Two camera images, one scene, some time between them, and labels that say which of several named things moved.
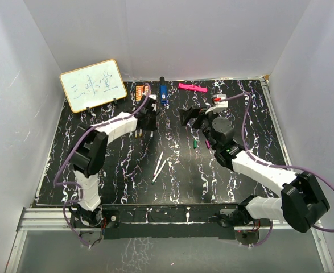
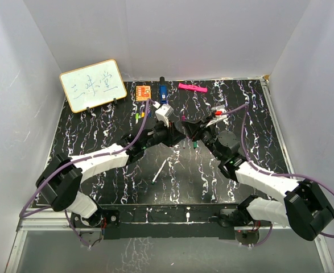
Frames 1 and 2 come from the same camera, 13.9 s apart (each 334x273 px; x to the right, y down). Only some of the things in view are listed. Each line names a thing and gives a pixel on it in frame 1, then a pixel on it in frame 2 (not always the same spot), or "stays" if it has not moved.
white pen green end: (161, 168) stays
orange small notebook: (139, 92) stays
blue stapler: (163, 90) stays
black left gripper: (153, 127) to (173, 136)
